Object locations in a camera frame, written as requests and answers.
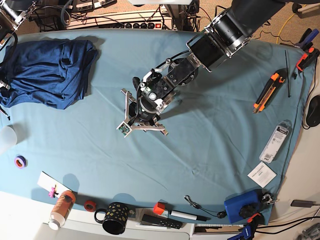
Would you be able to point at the pink small clip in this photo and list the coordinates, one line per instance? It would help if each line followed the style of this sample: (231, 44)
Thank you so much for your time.
(53, 193)

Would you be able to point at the blue box with knob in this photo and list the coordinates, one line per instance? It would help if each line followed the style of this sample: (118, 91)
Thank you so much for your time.
(243, 206)

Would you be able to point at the teal table cloth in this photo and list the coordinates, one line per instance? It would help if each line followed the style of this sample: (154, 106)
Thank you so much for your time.
(214, 139)

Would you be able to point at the black orange utility knife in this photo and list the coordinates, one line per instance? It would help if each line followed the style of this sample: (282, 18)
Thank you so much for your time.
(274, 83)

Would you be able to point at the black remote control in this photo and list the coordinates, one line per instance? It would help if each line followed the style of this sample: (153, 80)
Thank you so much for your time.
(163, 222)

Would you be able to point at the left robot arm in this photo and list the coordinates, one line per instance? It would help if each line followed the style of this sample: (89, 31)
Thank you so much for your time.
(227, 33)

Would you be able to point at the red cube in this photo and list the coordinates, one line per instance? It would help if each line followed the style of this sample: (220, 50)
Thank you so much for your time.
(159, 208)

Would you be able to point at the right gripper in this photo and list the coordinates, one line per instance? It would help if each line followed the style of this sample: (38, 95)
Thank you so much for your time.
(4, 85)

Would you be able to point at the black zip tie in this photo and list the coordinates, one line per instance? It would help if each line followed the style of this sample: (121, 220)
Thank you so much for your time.
(287, 71)

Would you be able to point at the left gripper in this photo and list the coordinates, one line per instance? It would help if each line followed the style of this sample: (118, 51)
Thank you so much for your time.
(138, 118)

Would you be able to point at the blue spring clamp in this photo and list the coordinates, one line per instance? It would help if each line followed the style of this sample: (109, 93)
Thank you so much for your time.
(307, 37)

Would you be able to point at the white black marker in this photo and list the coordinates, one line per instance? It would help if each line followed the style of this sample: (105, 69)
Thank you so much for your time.
(188, 216)

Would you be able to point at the translucent plastic cup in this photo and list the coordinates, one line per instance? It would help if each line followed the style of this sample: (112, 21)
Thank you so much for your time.
(8, 139)

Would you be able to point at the red tape roll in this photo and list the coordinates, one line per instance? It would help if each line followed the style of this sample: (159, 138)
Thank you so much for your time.
(90, 206)

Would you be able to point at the orange plastic bottle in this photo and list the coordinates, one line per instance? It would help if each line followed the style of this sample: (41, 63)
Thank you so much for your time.
(61, 210)

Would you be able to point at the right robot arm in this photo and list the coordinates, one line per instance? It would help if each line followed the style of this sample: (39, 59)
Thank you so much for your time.
(12, 14)

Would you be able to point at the purple tape roll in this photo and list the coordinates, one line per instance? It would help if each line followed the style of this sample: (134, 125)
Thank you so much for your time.
(20, 162)

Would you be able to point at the white paper card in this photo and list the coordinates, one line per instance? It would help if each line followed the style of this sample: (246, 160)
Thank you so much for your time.
(262, 175)

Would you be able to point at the orange black bar clamp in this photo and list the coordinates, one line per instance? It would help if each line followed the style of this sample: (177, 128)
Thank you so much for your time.
(307, 58)

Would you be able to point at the carabiner with black lanyard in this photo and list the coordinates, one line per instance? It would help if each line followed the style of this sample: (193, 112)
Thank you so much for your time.
(219, 215)

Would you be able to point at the white paper strip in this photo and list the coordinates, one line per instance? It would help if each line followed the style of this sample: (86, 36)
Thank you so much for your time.
(48, 183)

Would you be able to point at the blue orange bottom clamp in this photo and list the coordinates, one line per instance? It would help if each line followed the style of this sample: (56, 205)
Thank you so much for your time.
(248, 231)

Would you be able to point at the dark blue t-shirt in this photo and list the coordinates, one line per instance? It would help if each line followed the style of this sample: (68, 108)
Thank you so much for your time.
(50, 72)

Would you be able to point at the clear blister pack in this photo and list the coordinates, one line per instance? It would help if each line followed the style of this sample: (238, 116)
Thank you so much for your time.
(275, 141)

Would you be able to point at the black mug yellow dots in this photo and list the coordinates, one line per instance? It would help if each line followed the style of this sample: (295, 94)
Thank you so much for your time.
(115, 218)

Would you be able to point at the black adapter block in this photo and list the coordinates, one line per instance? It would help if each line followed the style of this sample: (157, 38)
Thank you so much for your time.
(302, 203)

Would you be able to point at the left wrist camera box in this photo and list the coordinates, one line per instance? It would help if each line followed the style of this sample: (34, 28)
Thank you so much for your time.
(124, 128)

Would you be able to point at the black computer mouse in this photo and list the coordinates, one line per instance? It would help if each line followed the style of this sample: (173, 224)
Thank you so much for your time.
(313, 113)

